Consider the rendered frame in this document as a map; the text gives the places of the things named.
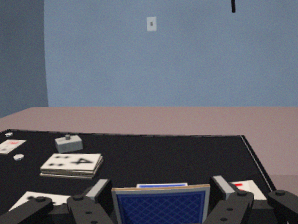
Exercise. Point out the small white button box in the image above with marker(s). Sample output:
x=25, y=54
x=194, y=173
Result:
x=69, y=144

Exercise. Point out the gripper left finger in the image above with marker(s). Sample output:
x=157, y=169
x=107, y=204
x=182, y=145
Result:
x=80, y=210

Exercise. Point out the mauve pink table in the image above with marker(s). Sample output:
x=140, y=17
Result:
x=166, y=121

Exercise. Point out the blue-backed card stack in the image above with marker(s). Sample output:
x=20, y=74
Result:
x=161, y=185

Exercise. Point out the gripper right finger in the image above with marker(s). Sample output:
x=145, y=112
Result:
x=240, y=208

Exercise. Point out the white chip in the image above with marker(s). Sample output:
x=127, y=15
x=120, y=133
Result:
x=9, y=134
x=18, y=157

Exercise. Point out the red-print card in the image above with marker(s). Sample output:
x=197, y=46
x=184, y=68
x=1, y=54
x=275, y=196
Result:
x=251, y=188

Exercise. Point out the black mat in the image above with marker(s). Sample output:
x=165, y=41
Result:
x=160, y=156

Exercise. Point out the white wall socket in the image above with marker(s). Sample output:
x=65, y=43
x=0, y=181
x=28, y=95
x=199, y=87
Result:
x=151, y=24

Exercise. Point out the single black-print card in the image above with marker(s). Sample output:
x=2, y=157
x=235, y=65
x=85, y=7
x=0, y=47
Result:
x=58, y=198

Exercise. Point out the red and black print card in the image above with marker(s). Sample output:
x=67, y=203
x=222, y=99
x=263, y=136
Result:
x=10, y=146

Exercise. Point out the thick black-print card pile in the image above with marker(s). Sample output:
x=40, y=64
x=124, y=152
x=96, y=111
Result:
x=71, y=165

